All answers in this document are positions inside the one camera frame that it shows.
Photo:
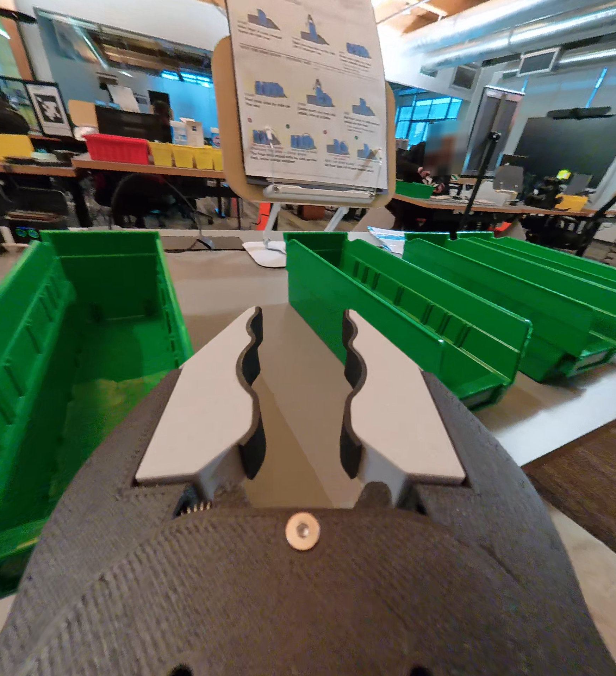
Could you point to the black monitor screen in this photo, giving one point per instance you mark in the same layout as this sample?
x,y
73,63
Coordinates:
x,y
577,150

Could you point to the grey desk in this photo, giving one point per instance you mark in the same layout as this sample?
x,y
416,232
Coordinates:
x,y
228,285

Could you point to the red plastic bin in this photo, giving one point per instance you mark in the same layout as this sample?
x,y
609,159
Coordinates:
x,y
117,148

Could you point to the framed marker poster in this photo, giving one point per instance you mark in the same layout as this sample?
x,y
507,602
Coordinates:
x,y
50,110

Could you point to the instruction sheet on clipboard stand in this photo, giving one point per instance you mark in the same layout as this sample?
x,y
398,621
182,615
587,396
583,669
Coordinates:
x,y
223,132

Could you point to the white document stand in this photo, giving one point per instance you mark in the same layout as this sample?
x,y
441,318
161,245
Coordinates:
x,y
265,248

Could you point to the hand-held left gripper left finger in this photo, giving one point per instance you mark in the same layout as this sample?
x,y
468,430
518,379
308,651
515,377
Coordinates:
x,y
197,412

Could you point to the printed instruction sheet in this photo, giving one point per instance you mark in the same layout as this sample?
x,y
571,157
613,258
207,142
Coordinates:
x,y
308,90

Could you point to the white blue plastic pouch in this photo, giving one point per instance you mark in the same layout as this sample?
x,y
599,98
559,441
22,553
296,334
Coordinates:
x,y
387,240

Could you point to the long wooden table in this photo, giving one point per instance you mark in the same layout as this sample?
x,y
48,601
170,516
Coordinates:
x,y
49,168

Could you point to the silver ceiling duct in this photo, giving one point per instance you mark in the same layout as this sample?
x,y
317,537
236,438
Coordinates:
x,y
498,37

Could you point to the black tripod stand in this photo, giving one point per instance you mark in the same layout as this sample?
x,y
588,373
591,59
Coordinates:
x,y
490,158

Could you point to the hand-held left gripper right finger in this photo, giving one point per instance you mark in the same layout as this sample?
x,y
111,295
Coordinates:
x,y
403,422

